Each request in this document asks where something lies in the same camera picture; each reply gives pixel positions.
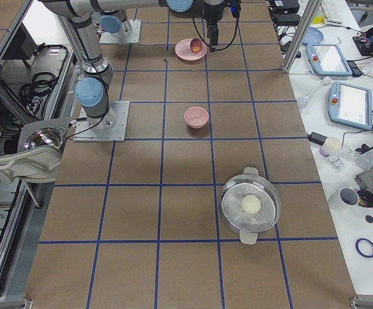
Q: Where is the far blue teach pendant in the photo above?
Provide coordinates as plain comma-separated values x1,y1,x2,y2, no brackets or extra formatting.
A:
305,44,352,77

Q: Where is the light blue plate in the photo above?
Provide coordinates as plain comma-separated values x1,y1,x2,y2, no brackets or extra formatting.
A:
302,27,324,46

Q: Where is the white lilac cup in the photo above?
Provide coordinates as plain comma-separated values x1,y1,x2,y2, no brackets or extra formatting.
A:
319,137,341,157

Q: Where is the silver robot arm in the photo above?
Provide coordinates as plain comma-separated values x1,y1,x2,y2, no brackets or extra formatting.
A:
42,1,167,130
91,0,227,48

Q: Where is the near blue teach pendant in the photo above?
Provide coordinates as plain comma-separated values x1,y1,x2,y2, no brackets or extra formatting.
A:
327,82,372,131

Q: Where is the blue rubber ring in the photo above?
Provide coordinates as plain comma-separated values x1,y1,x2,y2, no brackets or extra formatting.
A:
355,238,373,258

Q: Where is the pink plate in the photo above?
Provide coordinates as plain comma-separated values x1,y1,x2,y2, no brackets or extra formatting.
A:
175,39,207,61

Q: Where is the aluminium frame post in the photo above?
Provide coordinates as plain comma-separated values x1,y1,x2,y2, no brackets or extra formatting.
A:
282,0,321,73

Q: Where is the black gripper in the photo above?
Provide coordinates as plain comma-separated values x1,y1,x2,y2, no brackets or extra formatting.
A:
202,8,222,45

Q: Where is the steel steamer pot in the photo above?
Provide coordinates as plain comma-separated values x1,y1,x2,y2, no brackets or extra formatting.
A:
218,167,282,245

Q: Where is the blue teach pendant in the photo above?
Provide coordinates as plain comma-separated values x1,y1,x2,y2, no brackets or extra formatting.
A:
305,44,352,77
327,82,372,131

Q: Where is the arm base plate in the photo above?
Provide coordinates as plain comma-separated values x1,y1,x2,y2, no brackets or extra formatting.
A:
72,101,130,142
100,16,142,45

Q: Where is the glass pot lid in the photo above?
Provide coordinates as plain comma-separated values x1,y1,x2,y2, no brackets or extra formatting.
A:
23,127,64,151

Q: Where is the red yellow apple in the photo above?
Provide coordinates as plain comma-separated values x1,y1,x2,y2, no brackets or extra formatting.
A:
189,38,203,54

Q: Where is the black power adapter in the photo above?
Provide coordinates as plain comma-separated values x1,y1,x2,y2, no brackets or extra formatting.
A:
307,132,327,146

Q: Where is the white steamed bun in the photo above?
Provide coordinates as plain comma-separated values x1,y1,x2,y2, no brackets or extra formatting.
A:
241,194,261,214

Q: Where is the white mug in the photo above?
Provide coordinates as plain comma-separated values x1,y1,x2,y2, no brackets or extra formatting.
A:
328,187,359,211

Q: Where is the small pink bowl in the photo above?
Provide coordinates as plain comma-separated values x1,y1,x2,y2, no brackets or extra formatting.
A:
184,106,209,129

